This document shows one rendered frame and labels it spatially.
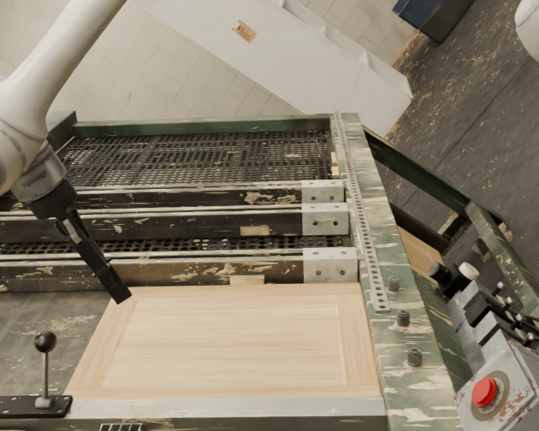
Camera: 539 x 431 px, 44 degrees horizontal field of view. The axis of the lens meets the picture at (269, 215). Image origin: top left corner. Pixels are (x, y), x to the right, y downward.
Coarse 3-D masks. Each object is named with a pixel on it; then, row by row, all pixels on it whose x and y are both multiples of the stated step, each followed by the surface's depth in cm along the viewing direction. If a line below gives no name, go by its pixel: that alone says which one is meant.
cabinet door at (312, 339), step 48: (144, 288) 155; (192, 288) 154; (240, 288) 153; (288, 288) 152; (336, 288) 151; (96, 336) 137; (144, 336) 137; (192, 336) 136; (240, 336) 135; (288, 336) 135; (336, 336) 134; (96, 384) 122; (144, 384) 122; (192, 384) 121; (240, 384) 121; (288, 384) 120; (336, 384) 120
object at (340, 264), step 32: (0, 256) 162; (32, 256) 161; (64, 256) 161; (128, 256) 159; (160, 256) 159; (192, 256) 159; (224, 256) 158; (256, 256) 158; (288, 256) 156; (320, 256) 155; (352, 256) 154; (0, 288) 159; (32, 288) 159; (64, 288) 159; (96, 288) 159
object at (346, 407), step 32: (96, 416) 110; (128, 416) 110; (160, 416) 110; (192, 416) 109; (224, 416) 109; (256, 416) 109; (288, 416) 109; (320, 416) 108; (352, 416) 108; (384, 416) 108
